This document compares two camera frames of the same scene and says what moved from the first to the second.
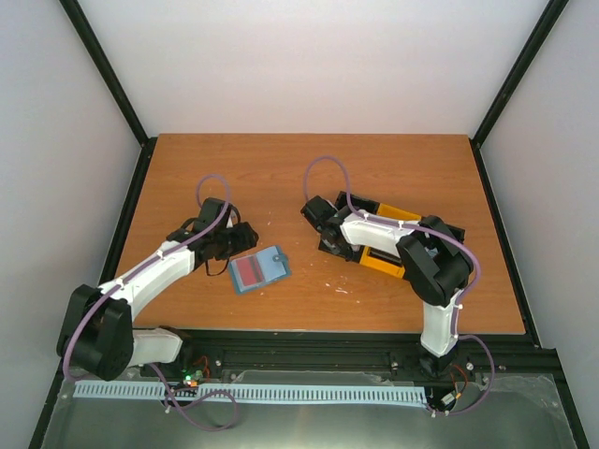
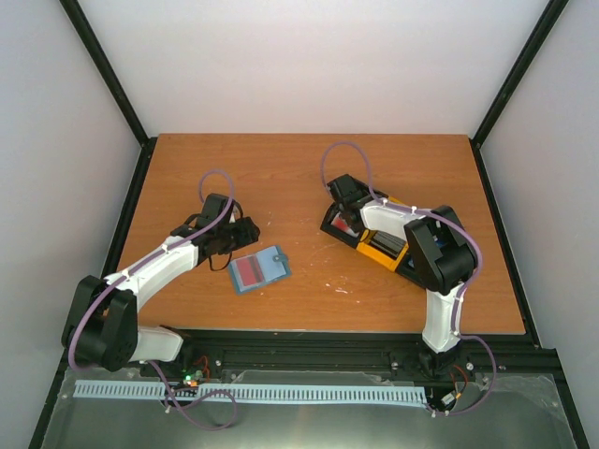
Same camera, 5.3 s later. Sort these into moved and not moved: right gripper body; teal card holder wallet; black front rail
Moved: right gripper body
Not moved: teal card holder wallet; black front rail
